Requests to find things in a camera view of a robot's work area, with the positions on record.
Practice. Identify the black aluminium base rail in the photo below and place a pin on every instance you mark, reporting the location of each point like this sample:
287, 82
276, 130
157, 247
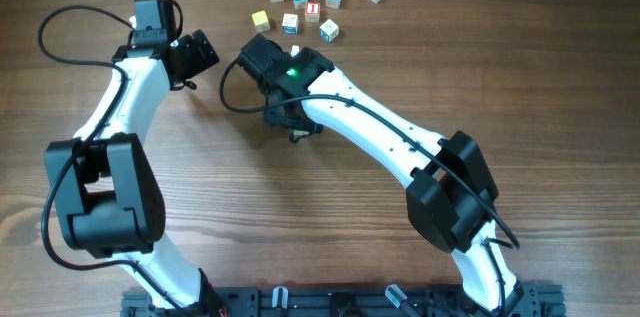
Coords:
528, 300

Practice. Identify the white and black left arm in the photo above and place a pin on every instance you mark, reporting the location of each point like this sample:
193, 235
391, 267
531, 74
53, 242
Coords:
103, 189

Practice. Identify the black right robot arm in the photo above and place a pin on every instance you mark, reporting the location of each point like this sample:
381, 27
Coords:
450, 191

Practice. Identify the white and blue block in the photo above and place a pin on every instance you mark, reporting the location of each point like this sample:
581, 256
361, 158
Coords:
290, 23

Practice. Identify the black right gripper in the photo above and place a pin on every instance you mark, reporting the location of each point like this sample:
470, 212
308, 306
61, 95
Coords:
273, 118

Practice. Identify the red letter I block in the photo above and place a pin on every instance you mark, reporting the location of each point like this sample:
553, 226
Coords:
312, 12

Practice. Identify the yellow top block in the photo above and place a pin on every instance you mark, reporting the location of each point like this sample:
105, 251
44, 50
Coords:
261, 21

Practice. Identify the white block blue sides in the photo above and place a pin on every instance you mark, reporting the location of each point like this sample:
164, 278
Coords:
329, 30

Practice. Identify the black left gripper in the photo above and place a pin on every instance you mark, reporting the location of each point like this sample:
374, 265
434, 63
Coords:
202, 58

